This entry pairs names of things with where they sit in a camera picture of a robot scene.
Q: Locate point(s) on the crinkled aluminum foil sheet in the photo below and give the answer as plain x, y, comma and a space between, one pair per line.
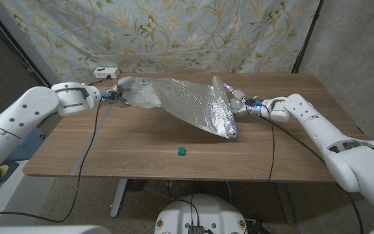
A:
190, 100

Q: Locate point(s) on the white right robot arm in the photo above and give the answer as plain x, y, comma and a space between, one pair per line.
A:
320, 130

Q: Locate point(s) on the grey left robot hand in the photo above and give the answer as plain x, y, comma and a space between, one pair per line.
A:
122, 89

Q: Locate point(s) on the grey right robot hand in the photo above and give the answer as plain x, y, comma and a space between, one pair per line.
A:
240, 100

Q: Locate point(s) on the white power strip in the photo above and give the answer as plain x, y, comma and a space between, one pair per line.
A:
106, 72

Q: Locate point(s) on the grey tape strip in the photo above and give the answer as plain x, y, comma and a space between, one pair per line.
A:
91, 143

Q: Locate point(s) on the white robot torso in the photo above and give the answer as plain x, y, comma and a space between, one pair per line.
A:
201, 211

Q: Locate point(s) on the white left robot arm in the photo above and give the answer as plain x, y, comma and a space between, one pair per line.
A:
28, 113

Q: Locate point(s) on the grey table leg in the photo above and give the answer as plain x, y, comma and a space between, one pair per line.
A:
119, 198
286, 203

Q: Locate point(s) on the floral printed backdrop cloth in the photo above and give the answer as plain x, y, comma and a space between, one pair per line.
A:
141, 32

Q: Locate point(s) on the small green block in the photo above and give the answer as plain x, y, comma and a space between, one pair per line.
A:
181, 151

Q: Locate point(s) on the black backdrop pole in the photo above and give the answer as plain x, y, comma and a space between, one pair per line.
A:
307, 35

